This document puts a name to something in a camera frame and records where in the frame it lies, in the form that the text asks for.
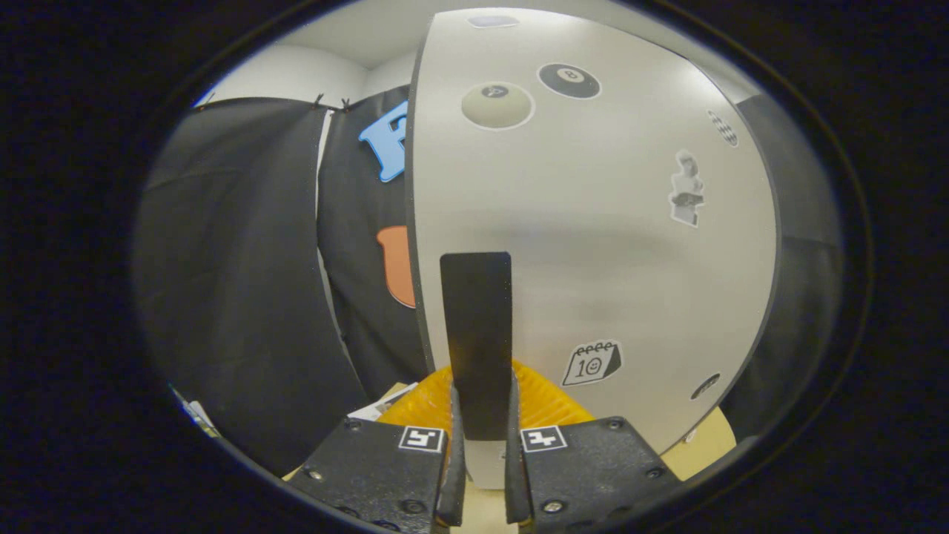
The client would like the black door handle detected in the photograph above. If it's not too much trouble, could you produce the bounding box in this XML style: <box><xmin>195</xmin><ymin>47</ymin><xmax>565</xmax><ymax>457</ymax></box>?
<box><xmin>440</xmin><ymin>251</ymin><xmax>514</xmax><ymax>443</ymax></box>

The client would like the grey shoe cabinet door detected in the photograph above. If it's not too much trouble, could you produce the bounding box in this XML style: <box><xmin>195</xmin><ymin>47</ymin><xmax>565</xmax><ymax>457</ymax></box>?
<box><xmin>406</xmin><ymin>7</ymin><xmax>780</xmax><ymax>491</ymax></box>

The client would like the white printed paper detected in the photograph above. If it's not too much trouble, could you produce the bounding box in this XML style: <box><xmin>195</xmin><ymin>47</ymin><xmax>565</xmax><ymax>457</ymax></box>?
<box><xmin>347</xmin><ymin>383</ymin><xmax>417</xmax><ymax>422</ymax></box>

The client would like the blue and white object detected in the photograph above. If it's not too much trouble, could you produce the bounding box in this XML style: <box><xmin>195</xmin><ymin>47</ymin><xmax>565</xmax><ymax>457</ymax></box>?
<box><xmin>169</xmin><ymin>384</ymin><xmax>220</xmax><ymax>439</ymax></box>

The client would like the black backdrop cloth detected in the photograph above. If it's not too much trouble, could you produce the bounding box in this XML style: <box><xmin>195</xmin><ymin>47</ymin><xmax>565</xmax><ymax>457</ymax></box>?
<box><xmin>133</xmin><ymin>85</ymin><xmax>846</xmax><ymax>477</ymax></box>

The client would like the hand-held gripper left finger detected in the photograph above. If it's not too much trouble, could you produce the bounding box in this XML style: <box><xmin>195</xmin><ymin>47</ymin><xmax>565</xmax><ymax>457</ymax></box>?
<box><xmin>285</xmin><ymin>365</ymin><xmax>468</xmax><ymax>534</ymax></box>

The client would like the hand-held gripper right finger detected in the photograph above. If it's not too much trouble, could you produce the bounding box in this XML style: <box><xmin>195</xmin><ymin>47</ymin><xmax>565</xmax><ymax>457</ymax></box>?
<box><xmin>504</xmin><ymin>360</ymin><xmax>683</xmax><ymax>534</ymax></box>

